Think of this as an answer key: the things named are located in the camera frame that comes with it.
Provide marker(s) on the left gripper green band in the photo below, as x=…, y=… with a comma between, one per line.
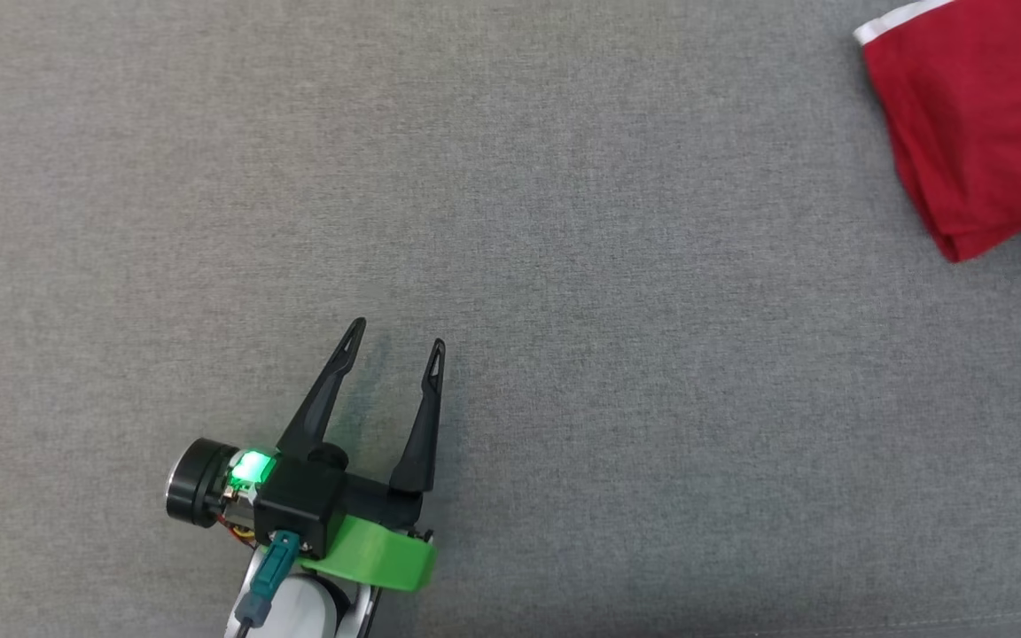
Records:
x=378, y=554

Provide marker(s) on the red white striped jersey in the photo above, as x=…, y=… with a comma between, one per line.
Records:
x=989, y=124

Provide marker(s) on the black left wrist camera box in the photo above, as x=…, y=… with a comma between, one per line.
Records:
x=298, y=501

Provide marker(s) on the teal left camera connector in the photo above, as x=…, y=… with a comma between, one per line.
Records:
x=267, y=580

